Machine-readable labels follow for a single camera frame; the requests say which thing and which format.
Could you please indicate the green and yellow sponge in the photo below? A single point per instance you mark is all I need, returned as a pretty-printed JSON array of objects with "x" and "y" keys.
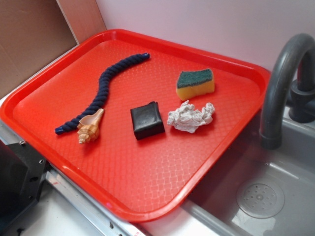
[{"x": 195, "y": 83}]

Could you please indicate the red plastic tray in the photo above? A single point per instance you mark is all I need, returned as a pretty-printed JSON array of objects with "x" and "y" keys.
[{"x": 137, "y": 180}]

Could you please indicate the crumpled white cloth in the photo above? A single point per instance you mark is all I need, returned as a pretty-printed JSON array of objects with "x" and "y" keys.
[{"x": 188, "y": 119}]

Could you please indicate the orange conch seashell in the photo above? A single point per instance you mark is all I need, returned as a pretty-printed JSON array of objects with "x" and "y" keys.
[{"x": 88, "y": 127}]

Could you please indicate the grey plastic sink basin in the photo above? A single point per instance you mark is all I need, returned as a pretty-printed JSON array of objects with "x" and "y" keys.
[{"x": 291, "y": 167}]

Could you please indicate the round sink drain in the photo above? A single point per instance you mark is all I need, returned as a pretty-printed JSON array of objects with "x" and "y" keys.
[{"x": 260, "y": 198}]

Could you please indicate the brown cardboard panel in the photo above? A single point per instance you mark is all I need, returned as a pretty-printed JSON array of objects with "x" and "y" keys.
[{"x": 33, "y": 33}]

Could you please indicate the metal counter edge rail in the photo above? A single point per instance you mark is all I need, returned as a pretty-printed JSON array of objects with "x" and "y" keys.
[{"x": 64, "y": 210}]

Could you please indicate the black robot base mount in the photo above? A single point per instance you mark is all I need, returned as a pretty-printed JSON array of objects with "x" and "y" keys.
[{"x": 22, "y": 172}]

